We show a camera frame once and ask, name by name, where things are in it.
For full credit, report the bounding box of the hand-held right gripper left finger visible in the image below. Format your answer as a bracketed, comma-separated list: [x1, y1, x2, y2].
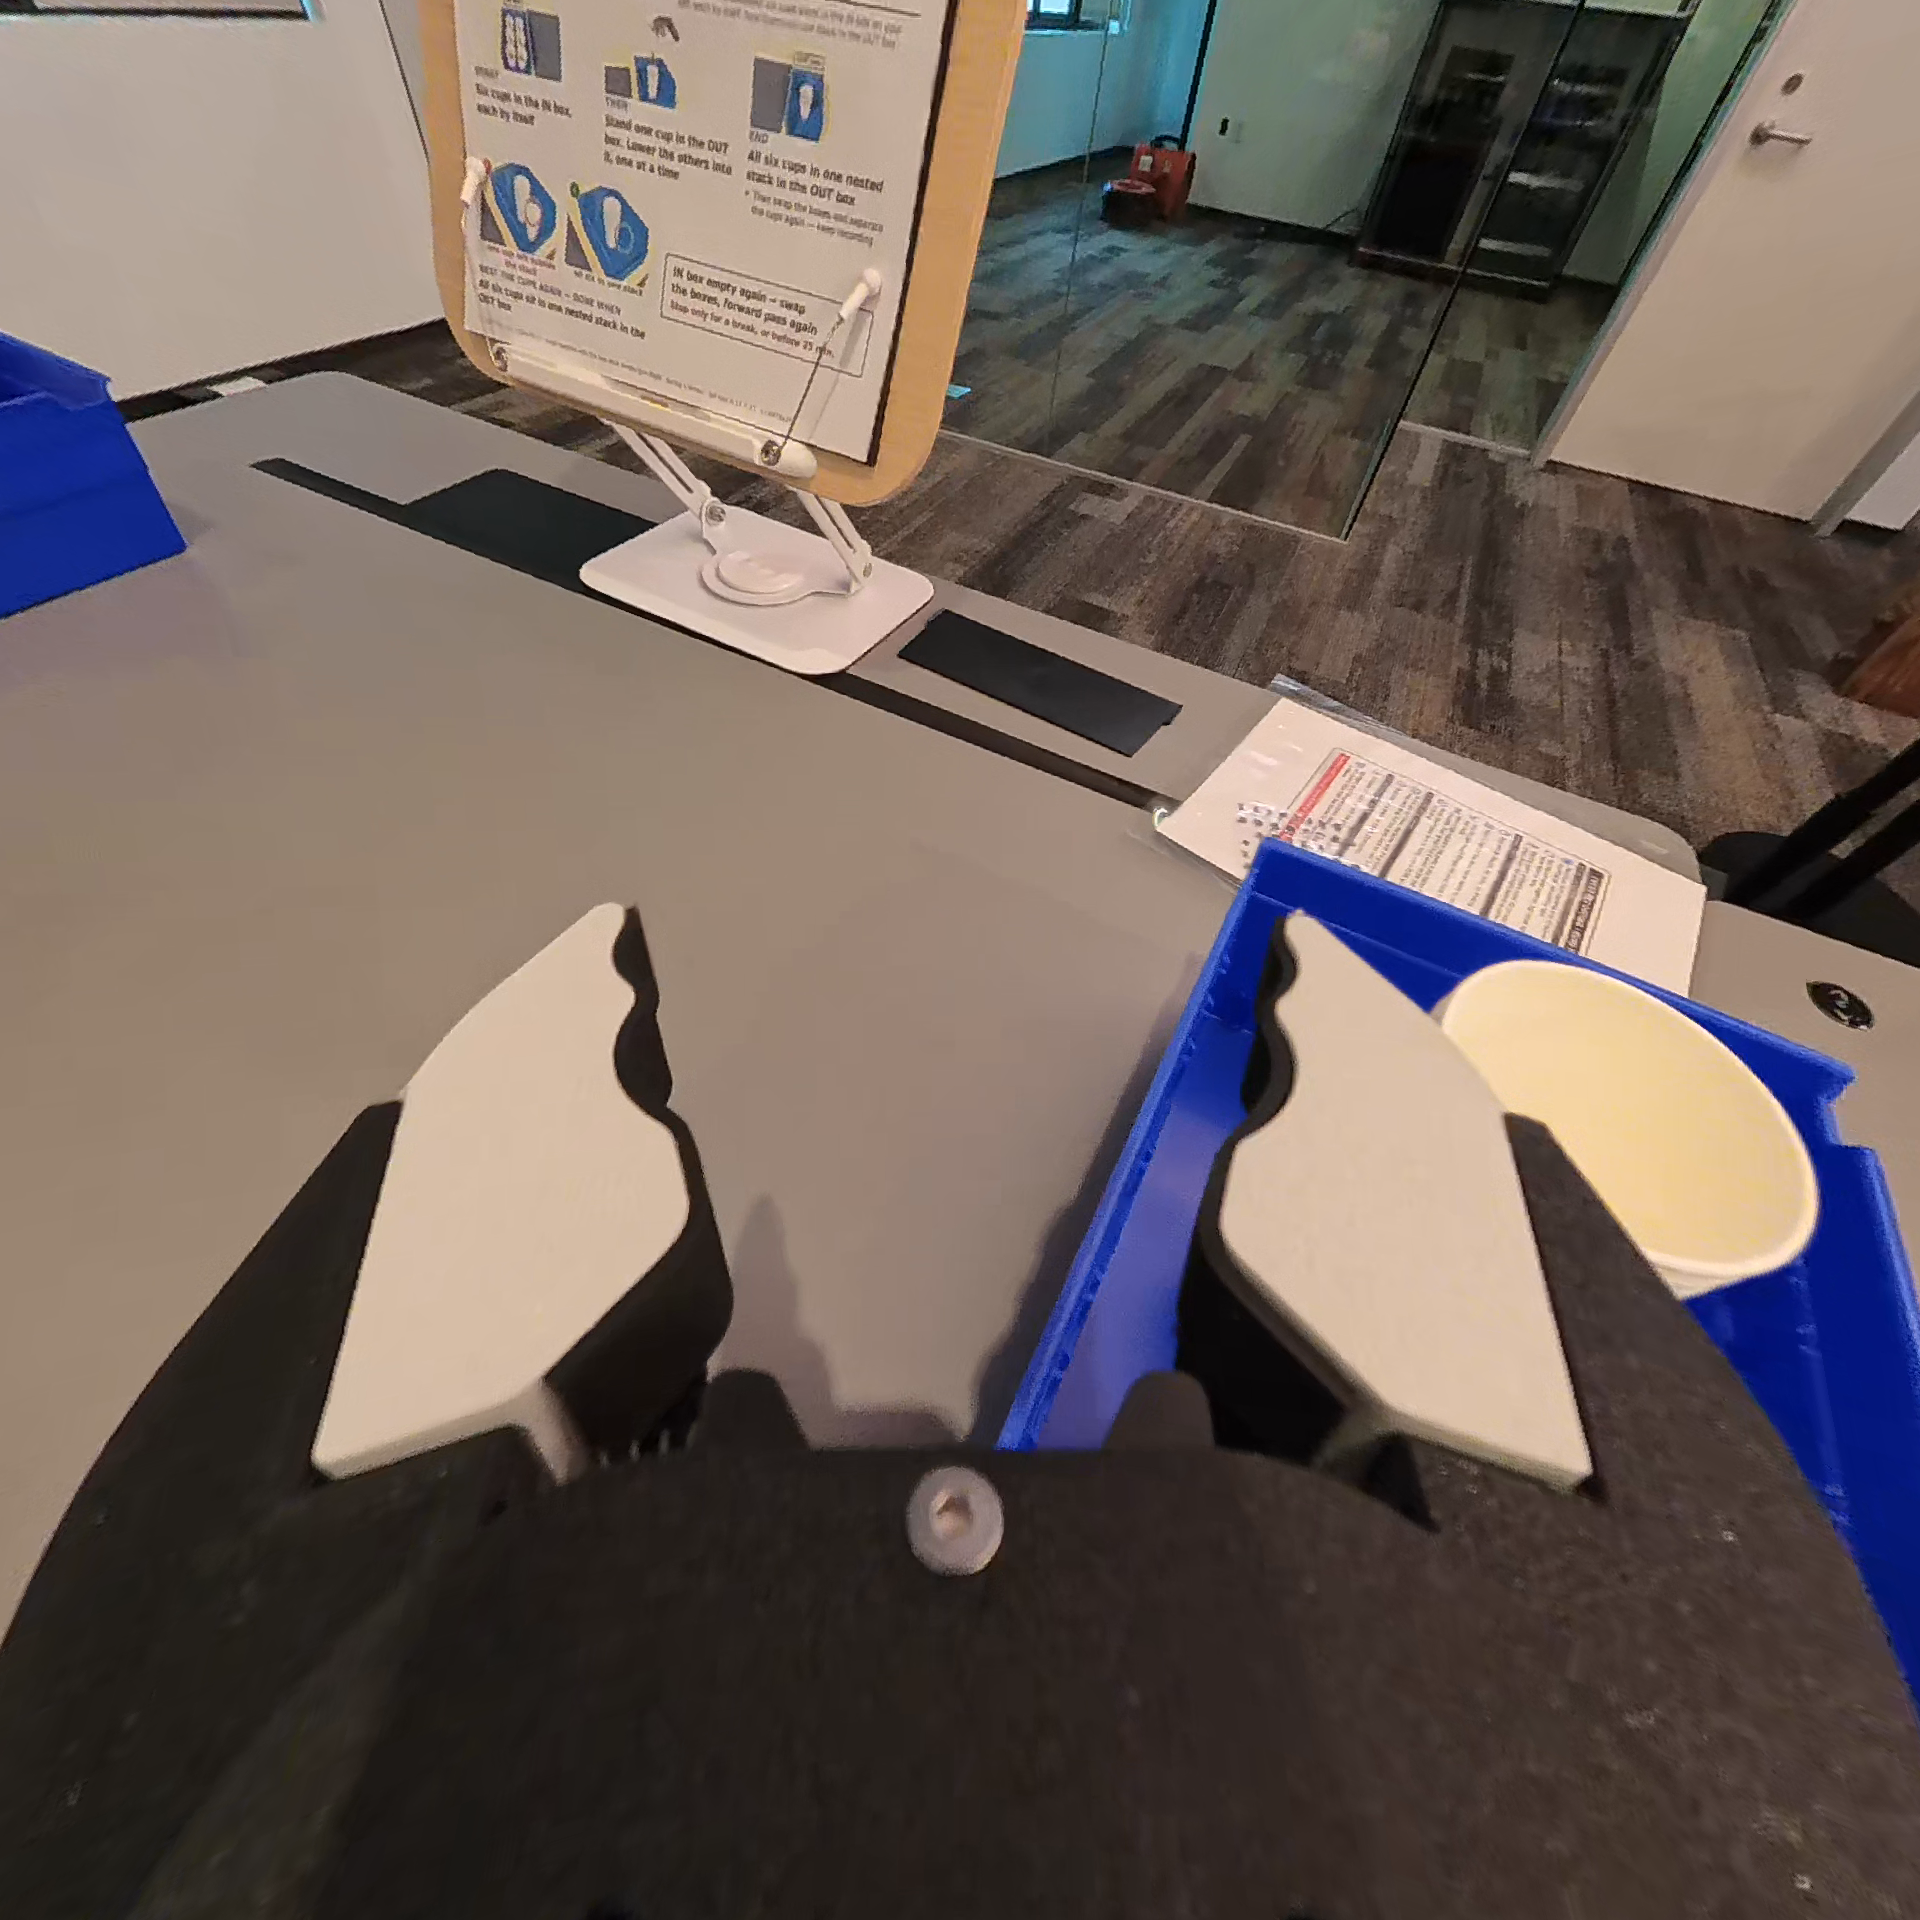
[312, 904, 736, 1484]

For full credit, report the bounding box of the black floor stand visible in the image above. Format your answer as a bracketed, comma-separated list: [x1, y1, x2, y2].
[1702, 749, 1920, 923]

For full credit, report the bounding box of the black glass-door cabinet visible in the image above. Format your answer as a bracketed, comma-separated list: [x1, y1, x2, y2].
[1357, 0, 1696, 296]

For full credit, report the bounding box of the blue plastic bin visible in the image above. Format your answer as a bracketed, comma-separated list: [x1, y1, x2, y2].
[0, 329, 190, 619]
[996, 837, 1920, 1720]

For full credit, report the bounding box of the red floor machine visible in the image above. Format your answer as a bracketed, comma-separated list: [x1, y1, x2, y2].
[1102, 136, 1203, 226]

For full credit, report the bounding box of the printed sheet in plastic sleeve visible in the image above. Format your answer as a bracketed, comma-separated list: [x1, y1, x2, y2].
[1154, 674, 1713, 999]

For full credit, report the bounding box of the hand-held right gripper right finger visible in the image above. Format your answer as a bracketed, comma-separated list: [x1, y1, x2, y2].
[1176, 911, 1596, 1495]

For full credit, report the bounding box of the white door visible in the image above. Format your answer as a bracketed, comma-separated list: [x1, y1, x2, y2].
[1530, 0, 1920, 528]

